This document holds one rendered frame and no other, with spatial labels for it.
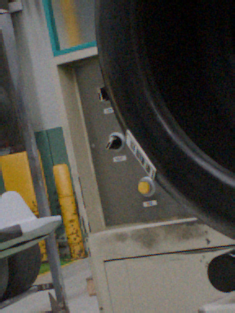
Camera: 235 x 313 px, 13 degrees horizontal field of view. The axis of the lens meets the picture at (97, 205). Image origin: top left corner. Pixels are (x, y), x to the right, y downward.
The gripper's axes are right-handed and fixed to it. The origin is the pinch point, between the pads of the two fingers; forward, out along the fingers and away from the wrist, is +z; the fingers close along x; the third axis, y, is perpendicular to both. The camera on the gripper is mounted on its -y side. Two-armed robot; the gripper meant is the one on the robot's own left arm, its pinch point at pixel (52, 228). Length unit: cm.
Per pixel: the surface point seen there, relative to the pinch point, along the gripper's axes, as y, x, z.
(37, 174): 154, 435, 29
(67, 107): 46, 80, 16
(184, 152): 1.8, -5.3, 16.6
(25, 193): 307, 930, 42
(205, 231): 10, 74, 31
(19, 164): 337, 920, 46
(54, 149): 352, 951, 89
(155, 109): 7.7, -5.7, 15.3
